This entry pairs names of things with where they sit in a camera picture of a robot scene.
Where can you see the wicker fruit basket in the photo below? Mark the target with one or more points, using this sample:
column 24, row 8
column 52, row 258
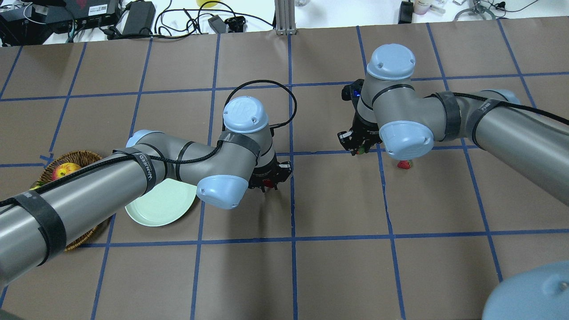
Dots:
column 82, row 158

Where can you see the aluminium frame post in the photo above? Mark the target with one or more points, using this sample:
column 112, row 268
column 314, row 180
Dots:
column 285, row 17

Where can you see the light green plate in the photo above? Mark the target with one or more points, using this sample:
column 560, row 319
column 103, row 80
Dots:
column 167, row 202

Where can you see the black laptop power brick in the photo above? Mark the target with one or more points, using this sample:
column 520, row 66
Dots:
column 139, row 19

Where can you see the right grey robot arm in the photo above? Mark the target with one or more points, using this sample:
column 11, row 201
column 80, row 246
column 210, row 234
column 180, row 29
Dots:
column 494, row 242

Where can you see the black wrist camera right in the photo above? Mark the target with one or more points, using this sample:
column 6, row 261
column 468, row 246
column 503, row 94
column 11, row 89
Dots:
column 352, row 92

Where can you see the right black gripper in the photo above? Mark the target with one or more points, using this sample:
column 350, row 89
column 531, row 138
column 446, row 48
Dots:
column 365, row 130

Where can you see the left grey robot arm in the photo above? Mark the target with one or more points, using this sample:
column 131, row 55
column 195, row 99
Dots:
column 37, row 225

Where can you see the black power adapter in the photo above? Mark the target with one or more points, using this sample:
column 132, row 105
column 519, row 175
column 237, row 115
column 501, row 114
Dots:
column 406, row 12

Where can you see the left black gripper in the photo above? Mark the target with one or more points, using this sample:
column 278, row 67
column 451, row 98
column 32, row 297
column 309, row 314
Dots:
column 265, row 171

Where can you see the red yellow apple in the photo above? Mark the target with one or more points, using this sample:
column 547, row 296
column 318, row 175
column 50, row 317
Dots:
column 64, row 169

